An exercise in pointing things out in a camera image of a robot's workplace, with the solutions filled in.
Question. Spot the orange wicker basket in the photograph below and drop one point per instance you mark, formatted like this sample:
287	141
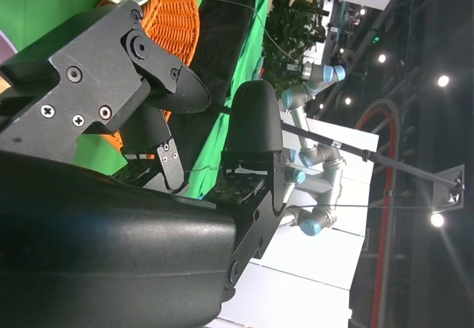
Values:
174	20

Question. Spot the grey pole mount bracket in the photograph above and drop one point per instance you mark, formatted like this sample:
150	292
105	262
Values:
450	191

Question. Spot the black backdrop curtain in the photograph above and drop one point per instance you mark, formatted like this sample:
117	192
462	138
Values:
218	46

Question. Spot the pale lavender plate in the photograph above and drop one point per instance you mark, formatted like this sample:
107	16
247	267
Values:
5	43

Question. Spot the green leafy plant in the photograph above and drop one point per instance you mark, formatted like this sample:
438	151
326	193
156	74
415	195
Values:
292	35

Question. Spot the white partition wall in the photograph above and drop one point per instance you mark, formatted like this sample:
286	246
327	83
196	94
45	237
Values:
314	261

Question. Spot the black pole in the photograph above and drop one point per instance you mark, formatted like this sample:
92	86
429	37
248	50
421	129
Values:
370	156

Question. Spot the grey blue-capped industrial robot arm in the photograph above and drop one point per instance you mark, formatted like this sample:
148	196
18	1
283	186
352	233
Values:
322	180

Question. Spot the green tablecloth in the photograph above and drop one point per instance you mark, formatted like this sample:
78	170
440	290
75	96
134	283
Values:
37	6

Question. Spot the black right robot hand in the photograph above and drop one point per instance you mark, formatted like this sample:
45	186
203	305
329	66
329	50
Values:
111	250

